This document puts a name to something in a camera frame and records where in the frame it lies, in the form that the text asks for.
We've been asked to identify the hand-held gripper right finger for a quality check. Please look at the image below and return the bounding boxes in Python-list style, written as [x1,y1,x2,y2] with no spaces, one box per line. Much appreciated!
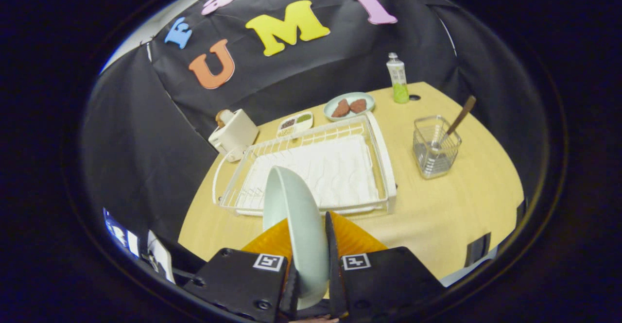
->
[324,210,447,323]

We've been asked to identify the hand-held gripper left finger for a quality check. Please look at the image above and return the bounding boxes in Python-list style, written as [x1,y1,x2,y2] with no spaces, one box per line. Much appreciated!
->
[182,218,301,323]

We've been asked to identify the pale green plate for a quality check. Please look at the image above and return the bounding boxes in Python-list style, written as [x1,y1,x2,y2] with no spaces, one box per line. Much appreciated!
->
[262,166,330,310]

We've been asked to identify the white wire dish rack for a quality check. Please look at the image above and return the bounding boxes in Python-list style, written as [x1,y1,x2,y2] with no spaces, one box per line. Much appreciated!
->
[212,111,397,217]

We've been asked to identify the metal wire basket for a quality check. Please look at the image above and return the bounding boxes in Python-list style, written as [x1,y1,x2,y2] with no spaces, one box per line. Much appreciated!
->
[413,115,462,179]

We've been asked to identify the wooden handle spoon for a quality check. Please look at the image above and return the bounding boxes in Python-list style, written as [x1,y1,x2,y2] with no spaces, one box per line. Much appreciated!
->
[430,95,477,151]

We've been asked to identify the white divided sauce dish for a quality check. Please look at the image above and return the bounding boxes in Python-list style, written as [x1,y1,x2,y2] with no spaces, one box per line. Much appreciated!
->
[276,112,314,138]

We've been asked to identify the small green plate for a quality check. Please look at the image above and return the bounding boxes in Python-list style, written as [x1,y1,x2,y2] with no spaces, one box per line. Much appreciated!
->
[324,92,376,121]

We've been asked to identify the white drain tray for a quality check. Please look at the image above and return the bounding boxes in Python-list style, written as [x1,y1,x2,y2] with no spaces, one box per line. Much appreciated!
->
[237,135,383,215]

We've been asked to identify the white toaster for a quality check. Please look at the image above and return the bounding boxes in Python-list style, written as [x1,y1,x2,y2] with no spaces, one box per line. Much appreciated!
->
[208,109,259,163]

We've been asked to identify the green drink bottle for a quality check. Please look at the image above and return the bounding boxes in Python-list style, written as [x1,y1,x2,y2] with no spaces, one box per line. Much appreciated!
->
[386,52,410,104]

